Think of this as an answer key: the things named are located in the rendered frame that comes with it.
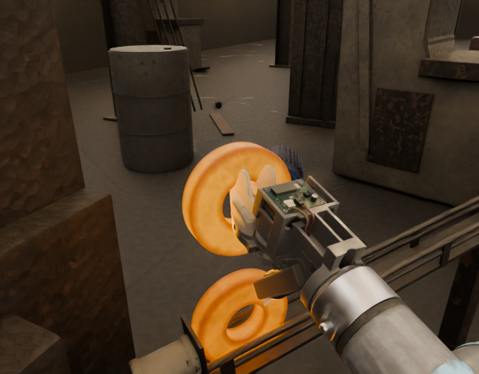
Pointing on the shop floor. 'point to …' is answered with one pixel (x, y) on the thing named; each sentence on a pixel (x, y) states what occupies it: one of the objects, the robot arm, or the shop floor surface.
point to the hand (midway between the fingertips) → (239, 187)
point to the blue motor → (292, 162)
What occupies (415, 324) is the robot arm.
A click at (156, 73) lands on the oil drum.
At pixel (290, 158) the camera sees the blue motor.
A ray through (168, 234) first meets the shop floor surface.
